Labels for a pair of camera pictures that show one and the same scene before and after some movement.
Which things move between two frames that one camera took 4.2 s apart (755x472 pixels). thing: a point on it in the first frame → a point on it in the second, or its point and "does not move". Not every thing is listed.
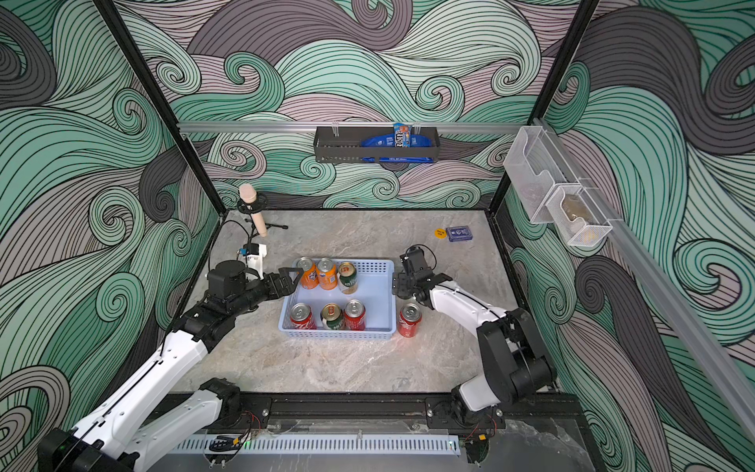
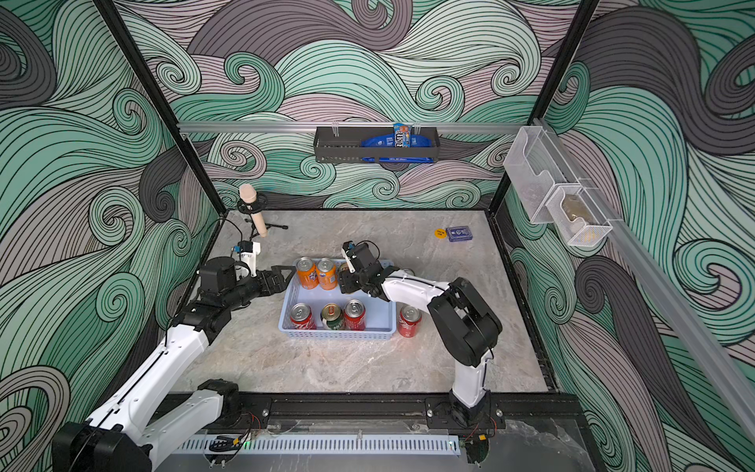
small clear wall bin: [575, 216] does not move
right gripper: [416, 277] → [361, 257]
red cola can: [409, 319] does not move
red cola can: [354, 316] does not move
